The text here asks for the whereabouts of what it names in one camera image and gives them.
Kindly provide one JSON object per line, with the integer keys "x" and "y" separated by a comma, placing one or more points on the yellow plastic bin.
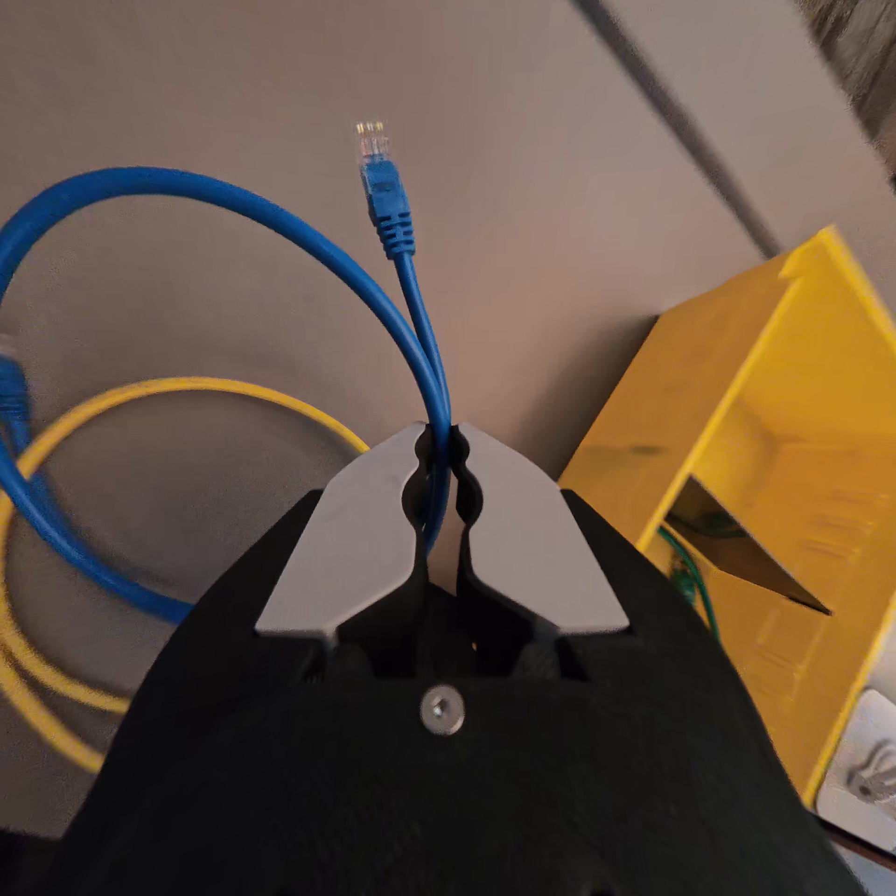
{"x": 700, "y": 392}

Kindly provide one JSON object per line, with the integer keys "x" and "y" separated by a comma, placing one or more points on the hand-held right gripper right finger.
{"x": 539, "y": 553}

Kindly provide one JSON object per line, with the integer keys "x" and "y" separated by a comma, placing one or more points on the black bin divider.
{"x": 742, "y": 553}

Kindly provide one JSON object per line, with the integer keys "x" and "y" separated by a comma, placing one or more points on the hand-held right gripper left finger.
{"x": 350, "y": 546}

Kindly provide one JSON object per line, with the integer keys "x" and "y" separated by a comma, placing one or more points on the white hook plate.
{"x": 861, "y": 735}

